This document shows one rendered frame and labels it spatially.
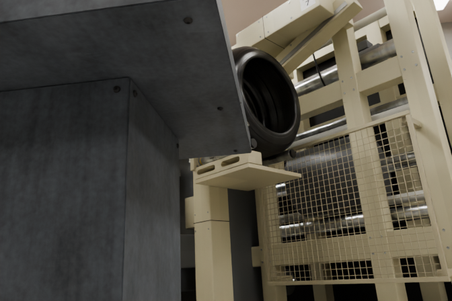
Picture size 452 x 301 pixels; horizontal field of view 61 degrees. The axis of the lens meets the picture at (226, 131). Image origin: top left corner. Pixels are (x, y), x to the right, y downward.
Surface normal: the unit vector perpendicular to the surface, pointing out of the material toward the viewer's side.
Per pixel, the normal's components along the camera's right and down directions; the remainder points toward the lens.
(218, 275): 0.68, -0.29
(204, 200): -0.73, -0.20
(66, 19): 0.05, 0.94
